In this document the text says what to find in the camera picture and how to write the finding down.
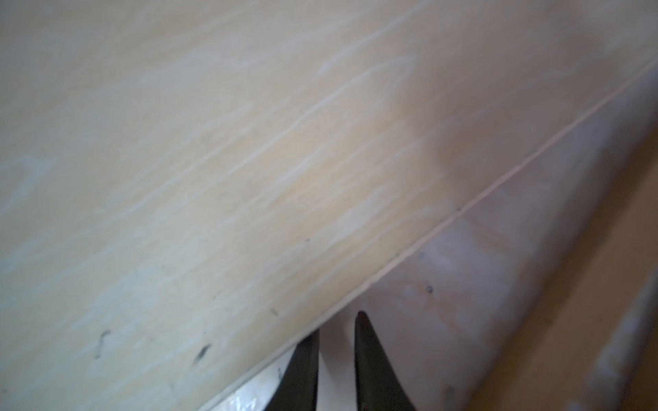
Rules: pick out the plywood board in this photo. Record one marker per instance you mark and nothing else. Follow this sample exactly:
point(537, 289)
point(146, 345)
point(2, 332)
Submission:
point(189, 187)

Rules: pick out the wooden easel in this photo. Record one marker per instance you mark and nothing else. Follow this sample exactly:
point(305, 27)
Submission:
point(547, 360)

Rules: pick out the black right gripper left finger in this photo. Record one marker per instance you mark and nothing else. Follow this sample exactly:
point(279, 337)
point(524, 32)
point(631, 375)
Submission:
point(298, 389)

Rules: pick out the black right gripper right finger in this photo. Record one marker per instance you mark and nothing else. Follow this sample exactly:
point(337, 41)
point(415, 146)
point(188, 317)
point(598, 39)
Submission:
point(377, 386)

